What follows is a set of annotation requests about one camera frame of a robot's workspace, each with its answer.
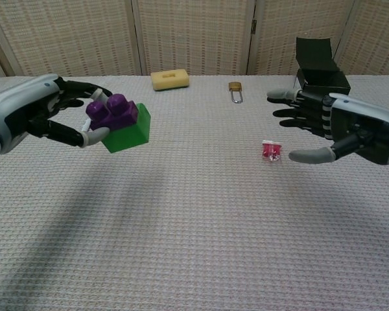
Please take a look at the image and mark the yellow sponge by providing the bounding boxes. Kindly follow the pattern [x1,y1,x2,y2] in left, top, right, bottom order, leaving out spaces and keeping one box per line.
[150,68,191,92]

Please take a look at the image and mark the open black cardboard box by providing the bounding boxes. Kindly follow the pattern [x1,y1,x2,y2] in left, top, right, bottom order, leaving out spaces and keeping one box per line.
[293,36,351,98]

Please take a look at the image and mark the brass padlock with long shackle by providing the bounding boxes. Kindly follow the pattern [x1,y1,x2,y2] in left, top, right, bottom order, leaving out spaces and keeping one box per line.
[228,81,244,105]

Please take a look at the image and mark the purple small block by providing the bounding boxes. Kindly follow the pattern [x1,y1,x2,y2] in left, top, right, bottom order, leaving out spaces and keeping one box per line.
[86,93,140,132]

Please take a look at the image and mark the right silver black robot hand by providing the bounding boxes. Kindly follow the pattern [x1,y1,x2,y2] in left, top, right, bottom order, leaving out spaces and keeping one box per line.
[266,87,389,166]

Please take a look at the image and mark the small red candy packet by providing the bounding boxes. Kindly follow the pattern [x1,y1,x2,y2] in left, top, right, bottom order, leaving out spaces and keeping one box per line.
[261,139,284,164]

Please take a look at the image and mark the green and purple toy block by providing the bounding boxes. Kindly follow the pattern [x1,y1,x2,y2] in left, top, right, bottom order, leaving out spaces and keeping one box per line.
[102,102,152,154]

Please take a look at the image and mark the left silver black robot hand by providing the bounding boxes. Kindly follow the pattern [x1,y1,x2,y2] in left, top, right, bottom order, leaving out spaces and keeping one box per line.
[0,73,113,155]

